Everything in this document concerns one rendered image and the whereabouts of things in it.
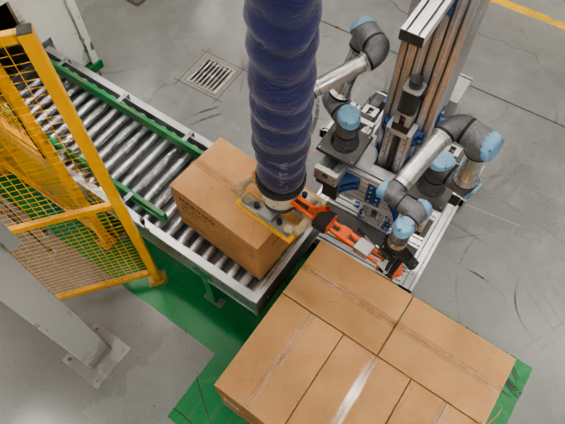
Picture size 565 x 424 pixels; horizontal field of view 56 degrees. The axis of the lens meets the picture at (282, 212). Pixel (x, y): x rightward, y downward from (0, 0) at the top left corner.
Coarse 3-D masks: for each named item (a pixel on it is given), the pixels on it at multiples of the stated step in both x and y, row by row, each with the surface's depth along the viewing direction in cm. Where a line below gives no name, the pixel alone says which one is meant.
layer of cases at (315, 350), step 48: (288, 288) 292; (336, 288) 292; (384, 288) 292; (288, 336) 279; (336, 336) 279; (384, 336) 279; (432, 336) 279; (240, 384) 267; (288, 384) 267; (336, 384) 267; (384, 384) 267; (432, 384) 267; (480, 384) 267
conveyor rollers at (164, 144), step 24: (24, 96) 363; (48, 96) 358; (72, 96) 362; (120, 120) 348; (96, 144) 339; (144, 144) 339; (168, 144) 341; (72, 168) 331; (120, 168) 330; (144, 168) 332; (168, 192) 321; (144, 216) 313; (168, 216) 314; (216, 264) 298
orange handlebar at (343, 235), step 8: (304, 200) 240; (296, 208) 240; (312, 216) 236; (336, 224) 234; (336, 232) 232; (344, 232) 232; (352, 232) 233; (344, 240) 230; (376, 248) 229; (368, 256) 227; (376, 264) 226; (400, 272) 223
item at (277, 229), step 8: (248, 192) 256; (240, 200) 254; (256, 200) 253; (240, 208) 253; (248, 208) 251; (256, 208) 250; (256, 216) 250; (280, 216) 249; (264, 224) 248; (272, 224) 247; (280, 224) 246; (288, 224) 247; (296, 224) 248; (280, 232) 245; (288, 240) 244
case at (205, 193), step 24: (216, 144) 289; (192, 168) 282; (216, 168) 282; (240, 168) 282; (192, 192) 274; (216, 192) 274; (192, 216) 291; (216, 216) 267; (240, 216) 267; (288, 216) 269; (216, 240) 293; (240, 240) 264; (264, 240) 261; (240, 264) 296; (264, 264) 282
